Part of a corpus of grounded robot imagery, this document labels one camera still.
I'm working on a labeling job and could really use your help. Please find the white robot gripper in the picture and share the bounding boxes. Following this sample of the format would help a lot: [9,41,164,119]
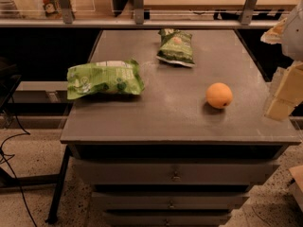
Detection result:
[260,0,303,121]

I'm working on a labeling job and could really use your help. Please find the orange fruit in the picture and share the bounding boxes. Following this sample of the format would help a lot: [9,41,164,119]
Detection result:
[205,82,233,109]

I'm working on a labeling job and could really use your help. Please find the small green snack bag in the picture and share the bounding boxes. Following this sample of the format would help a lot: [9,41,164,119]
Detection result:
[156,28,195,67]

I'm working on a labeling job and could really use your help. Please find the cardboard box corner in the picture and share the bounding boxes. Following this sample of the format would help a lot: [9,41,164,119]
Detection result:
[289,166,303,212]

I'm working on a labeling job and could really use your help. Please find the grey drawer cabinet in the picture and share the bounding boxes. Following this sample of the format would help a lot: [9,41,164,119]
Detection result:
[62,30,299,227]

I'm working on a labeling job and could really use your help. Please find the large green snack bag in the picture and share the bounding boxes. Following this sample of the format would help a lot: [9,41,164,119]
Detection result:
[67,60,145,100]

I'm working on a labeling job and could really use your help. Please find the orange white package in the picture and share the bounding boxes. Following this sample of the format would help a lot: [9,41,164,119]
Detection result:
[42,0,62,18]

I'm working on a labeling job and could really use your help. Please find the black furniture at left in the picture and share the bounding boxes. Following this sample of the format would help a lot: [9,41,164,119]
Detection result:
[0,57,21,113]

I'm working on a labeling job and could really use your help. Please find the black stand leg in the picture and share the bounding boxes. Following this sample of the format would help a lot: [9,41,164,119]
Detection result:
[45,147,71,224]

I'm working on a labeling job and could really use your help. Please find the metal shelf rail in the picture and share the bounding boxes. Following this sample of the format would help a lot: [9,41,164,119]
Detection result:
[0,0,303,29]

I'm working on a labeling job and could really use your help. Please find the black cable on floor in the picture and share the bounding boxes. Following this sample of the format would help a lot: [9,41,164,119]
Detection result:
[0,104,39,227]

